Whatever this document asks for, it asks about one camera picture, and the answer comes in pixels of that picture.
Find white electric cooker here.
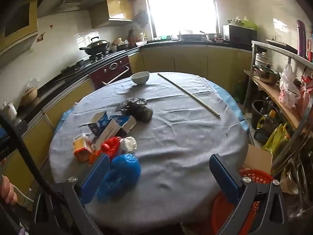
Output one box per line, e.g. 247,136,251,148
2,101,18,120

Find cooking oil bottle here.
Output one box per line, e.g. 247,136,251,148
257,110,279,137

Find brown clay pot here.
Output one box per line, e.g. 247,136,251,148
20,87,38,107

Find black plastic bag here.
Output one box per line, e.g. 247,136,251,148
116,97,154,123

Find red hanging plastic bag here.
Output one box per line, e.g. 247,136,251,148
300,75,313,118

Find black gas stove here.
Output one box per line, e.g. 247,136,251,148
55,50,128,82

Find white bowl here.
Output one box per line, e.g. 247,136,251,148
130,71,150,85

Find blue plastic bag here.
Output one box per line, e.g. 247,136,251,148
96,154,142,203

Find small blue toothpaste box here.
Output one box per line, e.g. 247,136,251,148
87,111,110,139

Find purple thermos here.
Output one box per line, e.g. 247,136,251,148
297,20,306,57

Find dark red oven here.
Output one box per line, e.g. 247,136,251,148
89,55,131,90

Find light blue cloth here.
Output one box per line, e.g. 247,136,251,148
60,82,247,130

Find yellow plastic bag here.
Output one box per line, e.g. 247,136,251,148
262,124,290,155

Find long wooden stick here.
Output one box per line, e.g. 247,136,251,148
157,73,220,117

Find round table grey cloth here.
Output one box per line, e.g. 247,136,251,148
49,72,250,228

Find flat black tray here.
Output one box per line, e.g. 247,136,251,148
266,39,299,54

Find black bucket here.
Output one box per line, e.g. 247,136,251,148
251,100,279,130

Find small yellow wall cabinet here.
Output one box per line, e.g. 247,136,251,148
89,0,135,28

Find green bottle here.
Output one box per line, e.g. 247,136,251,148
233,80,246,104

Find cardboard box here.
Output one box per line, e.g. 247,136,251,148
243,144,273,174

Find metal kitchen utensils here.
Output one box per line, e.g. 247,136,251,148
281,152,311,201

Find red plastic bag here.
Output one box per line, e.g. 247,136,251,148
300,75,313,118
88,137,121,164

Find wooden storage rack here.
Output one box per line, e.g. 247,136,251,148
243,40,313,177

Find green plastic bag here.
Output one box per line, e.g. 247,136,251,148
241,17,257,30

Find red plastic basket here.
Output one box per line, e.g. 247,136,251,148
211,169,274,235

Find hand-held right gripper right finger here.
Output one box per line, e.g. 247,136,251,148
209,153,291,235

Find dark round wall hanging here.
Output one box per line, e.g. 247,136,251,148
135,11,148,27

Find yellow glass-door wall cabinet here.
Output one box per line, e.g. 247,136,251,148
0,0,38,54

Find kitchen window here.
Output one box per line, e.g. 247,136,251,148
143,0,219,38

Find white cable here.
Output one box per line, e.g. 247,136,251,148
12,183,35,203

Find large metal pan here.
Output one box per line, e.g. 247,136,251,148
177,31,207,41

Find black wok with lid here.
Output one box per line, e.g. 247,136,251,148
79,36,110,55

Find grey range hood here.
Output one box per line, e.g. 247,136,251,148
37,0,115,19

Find black microwave oven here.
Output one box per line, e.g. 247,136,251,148
222,24,257,46

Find small orange box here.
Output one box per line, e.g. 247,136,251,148
73,133,96,162

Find large blue toothpaste box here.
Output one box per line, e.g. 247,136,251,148
94,115,137,151

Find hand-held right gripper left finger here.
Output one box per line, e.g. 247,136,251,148
32,154,110,235

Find pink white plastic bag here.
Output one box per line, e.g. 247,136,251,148
279,64,302,108

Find clear plastic bag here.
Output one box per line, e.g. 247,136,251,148
26,78,40,91

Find person's left hand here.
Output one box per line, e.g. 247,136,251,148
0,174,18,207

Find steel pot with lid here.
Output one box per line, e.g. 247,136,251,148
253,64,280,85

